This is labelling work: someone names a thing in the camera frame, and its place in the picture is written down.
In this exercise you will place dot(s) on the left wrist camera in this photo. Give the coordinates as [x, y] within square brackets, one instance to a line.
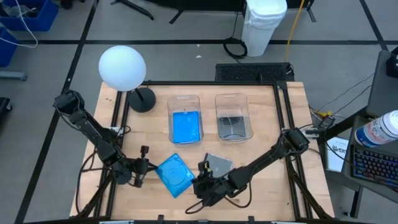
[144, 151]

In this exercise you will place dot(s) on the dark grey desk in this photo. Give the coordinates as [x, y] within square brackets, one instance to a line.
[359, 120]

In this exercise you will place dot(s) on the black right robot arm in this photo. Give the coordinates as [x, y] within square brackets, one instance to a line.
[264, 158]

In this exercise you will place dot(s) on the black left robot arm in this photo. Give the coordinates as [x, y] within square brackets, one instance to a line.
[90, 127]

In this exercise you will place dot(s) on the black device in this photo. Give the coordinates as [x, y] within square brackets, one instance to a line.
[393, 62]

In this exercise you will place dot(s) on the blue disc case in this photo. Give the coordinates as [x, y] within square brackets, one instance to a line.
[186, 127]
[174, 175]

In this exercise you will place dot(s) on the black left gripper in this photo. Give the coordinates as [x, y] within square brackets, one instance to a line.
[140, 168]

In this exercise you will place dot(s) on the black stand foot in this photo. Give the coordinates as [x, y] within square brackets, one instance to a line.
[311, 11]
[140, 11]
[178, 16]

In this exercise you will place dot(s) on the white paper sheet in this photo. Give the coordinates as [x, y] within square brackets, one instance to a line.
[337, 155]

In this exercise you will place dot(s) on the black perforated metal case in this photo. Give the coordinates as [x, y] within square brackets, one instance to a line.
[248, 73]

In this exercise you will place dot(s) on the grey flat bar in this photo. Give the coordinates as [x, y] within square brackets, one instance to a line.
[12, 76]

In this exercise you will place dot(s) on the large blue crate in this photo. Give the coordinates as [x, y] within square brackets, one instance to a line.
[43, 18]

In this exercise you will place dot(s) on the clear plastic bin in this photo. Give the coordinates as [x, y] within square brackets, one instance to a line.
[177, 102]
[230, 102]

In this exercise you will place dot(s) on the clear jewel case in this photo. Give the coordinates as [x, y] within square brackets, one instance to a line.
[220, 165]
[233, 127]

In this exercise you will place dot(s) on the white trash can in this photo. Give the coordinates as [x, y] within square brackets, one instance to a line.
[262, 28]

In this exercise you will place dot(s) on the white globe lamp black base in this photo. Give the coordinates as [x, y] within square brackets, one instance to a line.
[122, 68]

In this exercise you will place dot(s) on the small blue crate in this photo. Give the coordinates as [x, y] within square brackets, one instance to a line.
[7, 49]

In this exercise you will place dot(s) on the black backlit keyboard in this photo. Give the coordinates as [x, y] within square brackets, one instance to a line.
[373, 165]

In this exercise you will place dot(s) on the white bottle blue label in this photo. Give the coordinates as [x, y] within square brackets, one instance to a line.
[379, 129]

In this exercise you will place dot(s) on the black floor object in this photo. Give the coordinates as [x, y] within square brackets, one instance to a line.
[4, 104]

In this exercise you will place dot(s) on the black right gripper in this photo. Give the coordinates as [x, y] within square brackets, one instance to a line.
[211, 189]

